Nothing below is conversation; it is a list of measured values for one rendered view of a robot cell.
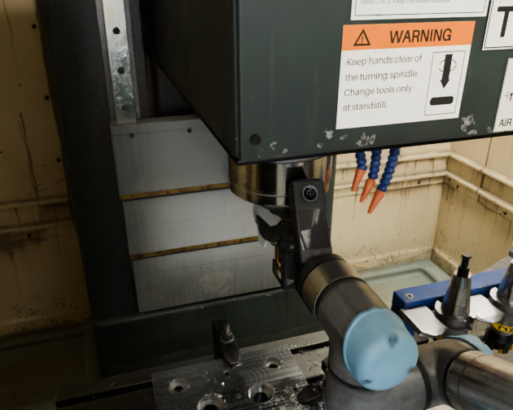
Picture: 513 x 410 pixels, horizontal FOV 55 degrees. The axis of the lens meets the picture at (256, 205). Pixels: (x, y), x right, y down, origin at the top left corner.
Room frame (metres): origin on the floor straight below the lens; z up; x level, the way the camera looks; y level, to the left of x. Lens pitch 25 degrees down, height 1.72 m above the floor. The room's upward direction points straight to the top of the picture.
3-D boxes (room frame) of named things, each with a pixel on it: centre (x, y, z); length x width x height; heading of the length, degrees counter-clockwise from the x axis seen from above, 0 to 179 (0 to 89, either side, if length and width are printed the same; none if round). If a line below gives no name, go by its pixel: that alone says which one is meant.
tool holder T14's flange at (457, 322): (0.65, -0.32, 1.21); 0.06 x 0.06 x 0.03
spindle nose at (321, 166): (0.71, -0.03, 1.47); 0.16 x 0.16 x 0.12
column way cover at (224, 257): (1.13, 0.10, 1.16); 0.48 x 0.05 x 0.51; 108
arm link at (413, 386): (0.45, -0.14, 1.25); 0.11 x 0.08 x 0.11; 108
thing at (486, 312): (0.66, -0.37, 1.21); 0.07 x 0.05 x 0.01; 18
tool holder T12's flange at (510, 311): (0.68, -0.43, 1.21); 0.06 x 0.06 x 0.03
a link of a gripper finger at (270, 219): (0.68, -0.01, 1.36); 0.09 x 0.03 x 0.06; 31
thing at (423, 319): (0.63, -0.27, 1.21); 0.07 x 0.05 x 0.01; 18
